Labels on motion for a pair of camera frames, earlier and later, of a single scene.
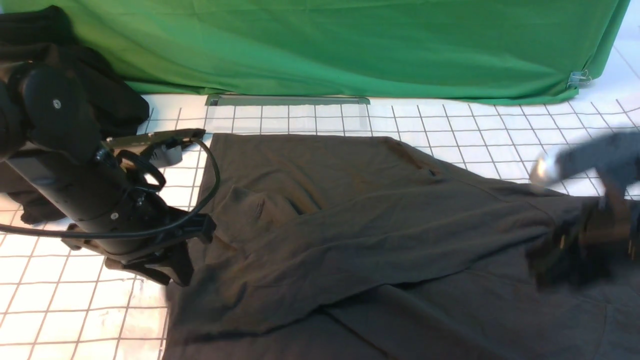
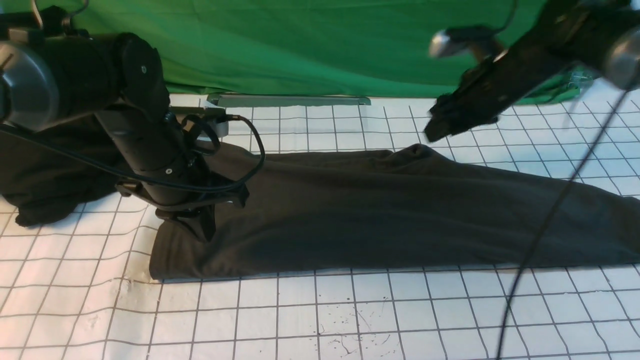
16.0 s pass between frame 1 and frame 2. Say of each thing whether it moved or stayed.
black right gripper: moved
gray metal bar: stayed
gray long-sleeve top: moved
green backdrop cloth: stayed
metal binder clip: stayed
